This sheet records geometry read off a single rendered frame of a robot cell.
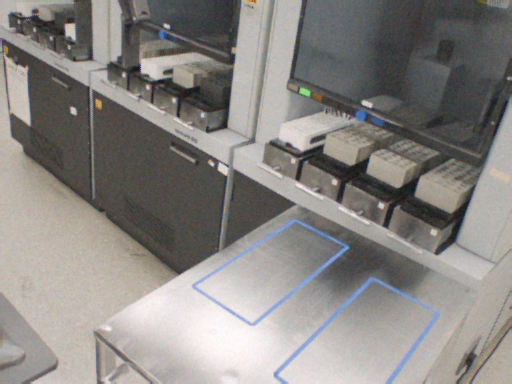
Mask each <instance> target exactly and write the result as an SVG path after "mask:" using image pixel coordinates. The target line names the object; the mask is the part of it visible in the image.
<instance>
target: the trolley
mask: <svg viewBox="0 0 512 384"><path fill-rule="evenodd" d="M478 296H479V291H476V290H473V289H472V288H470V287H467V286H465V285H463V284H462V283H459V282H457V281H455V280H454V279H452V278H449V277H447V276H446V275H443V274H440V273H438V272H437V271H435V270H432V269H430V268H429V267H427V266H425V265H422V264H420V263H419V262H417V261H413V260H411V259H410V258H408V257H407V256H403V255H402V254H400V253H398V252H395V251H394V250H392V249H390V248H387V247H385V246H383V245H381V244H380V243H377V242H375V241H373V240H372V239H368V238H367V237H365V236H364V235H360V234H359V233H357V232H355V231H353V230H350V229H348V228H346V227H345V226H342V225H340V224H338V223H337V222H335V221H332V220H330V219H329V218H327V217H323V216H321V215H320V214H318V213H315V212H313V211H312V210H310V209H308V208H305V207H303V206H302V205H300V204H296V205H294V206H293V207H292V208H289V209H288V210H286V211H285V212H284V213H281V214H280V215H278V216H277V217H274V218H273V219H272V220H270V221H268V222H266V223H265V224H264V225H262V226H259V227H258V228H257V229H255V230H253V231H251V233H249V234H247V235H245V236H243V237H242V238H241V239H238V240H237V241H235V242H234V243H231V244H230V245H229V246H227V247H226V248H223V249H222V250H220V252H216V254H214V255H212V256H210V257H208V258H207V259H206V260H204V261H202V262H200V263H199V264H198V265H195V266H194V267H192V268H191V269H190V270H187V271H186V272H185V273H183V274H181V275H179V276H177V278H173V280H171V281H169V282H168V283H165V284H164V285H163V286H161V287H159V288H157V289H156V290H155V291H152V292H151V293H150V294H148V295H147V296H144V297H142V299H140V300H138V301H136V302H134V304H130V305H129V306H128V307H126V308H125V309H123V310H121V311H120V312H119V313H116V314H115V315H113V316H112V317H109V318H108V319H107V320H105V321H104V322H101V323H99V325H97V326H95V327H94V328H93V336H94V337H95V355H96V384H117V379H119V378H121V377H123V376H124V375H125V374H128V373H129V371H130V370H129V367H128V366H127V365H129V366H130V367H131V368H132V369H133V370H135V371H136V372H137V373H138V374H140V375H141V376H142V377H143V378H145V379H146V380H147V382H149V383H151V384H423V383H424V384H438V383H439V380H440V379H441V375H442V373H443V371H444V370H445V367H446V364H447V362H448V360H449V358H450V355H451V352H452V351H453V349H454V346H455V344H456V342H457V339H458V338H459V335H460V332H461V331H462V329H463V325H464V323H465V322H466V320H467V318H468V314H469V312H470V310H471V309H472V305H473V304H474V303H475V302H476V299H477V297H478ZM117 357H119V358H120V359H121V360H122V361H124V362H125V363H126V364H127V365H126V364H125V363H122V364H121V365H119V366H117ZM425 379H426V380H425ZM424 380H425V382H424Z"/></svg>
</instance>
